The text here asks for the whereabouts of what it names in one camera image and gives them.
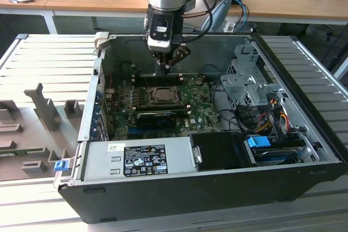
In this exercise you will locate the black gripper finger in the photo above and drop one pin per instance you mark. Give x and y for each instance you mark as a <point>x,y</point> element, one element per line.
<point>180,54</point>
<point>162,63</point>

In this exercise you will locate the silver CPU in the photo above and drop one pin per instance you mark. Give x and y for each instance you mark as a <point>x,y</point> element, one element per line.
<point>164,94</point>

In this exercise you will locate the blue expansion slot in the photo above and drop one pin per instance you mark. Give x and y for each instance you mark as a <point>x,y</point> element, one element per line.
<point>136,132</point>

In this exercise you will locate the coin cell battery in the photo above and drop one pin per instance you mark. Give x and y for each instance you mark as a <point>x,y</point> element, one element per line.
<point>200,81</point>

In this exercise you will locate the pale blue teach pendant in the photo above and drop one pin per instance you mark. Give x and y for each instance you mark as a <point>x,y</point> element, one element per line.
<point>221,12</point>

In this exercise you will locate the black expansion card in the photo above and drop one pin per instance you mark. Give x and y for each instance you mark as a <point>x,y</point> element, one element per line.
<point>156,120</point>

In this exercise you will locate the green motherboard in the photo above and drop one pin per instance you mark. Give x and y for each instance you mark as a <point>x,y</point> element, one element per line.
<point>201,112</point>

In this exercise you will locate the metal drive cage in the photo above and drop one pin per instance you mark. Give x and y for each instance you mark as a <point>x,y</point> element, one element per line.
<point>244,85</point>

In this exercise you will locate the grey power supply unit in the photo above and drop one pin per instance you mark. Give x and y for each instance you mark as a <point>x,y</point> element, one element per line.
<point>100,161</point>

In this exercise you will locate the blue disk carrier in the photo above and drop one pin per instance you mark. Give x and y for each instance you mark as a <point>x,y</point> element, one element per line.
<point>258,143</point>

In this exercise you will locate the grey parts rack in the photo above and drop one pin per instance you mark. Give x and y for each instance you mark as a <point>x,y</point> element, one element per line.
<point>40,134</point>

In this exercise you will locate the black open PC case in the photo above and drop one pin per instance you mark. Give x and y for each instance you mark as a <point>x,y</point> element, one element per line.
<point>190,202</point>

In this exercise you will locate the blue case latch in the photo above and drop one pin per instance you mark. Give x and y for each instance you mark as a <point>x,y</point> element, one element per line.
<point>60,165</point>

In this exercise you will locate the green circuit board stick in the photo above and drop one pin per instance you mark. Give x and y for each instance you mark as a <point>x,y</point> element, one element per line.
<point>21,153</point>

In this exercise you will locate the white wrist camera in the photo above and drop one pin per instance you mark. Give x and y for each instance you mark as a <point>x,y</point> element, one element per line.
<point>160,44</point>

